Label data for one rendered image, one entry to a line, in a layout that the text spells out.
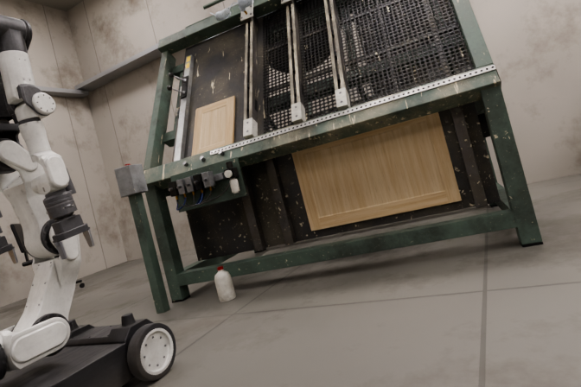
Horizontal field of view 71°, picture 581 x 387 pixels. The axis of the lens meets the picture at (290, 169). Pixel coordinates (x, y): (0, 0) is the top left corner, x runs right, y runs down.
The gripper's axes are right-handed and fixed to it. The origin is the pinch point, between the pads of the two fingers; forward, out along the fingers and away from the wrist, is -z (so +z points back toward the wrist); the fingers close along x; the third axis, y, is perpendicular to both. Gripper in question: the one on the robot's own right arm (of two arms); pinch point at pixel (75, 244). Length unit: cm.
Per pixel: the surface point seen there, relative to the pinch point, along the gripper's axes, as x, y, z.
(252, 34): 176, -1, 86
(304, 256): 113, -20, -58
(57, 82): 332, 408, 189
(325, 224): 137, -28, -49
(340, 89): 138, -63, 26
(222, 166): 114, 15, 6
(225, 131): 133, 17, 26
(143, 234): 87, 69, -18
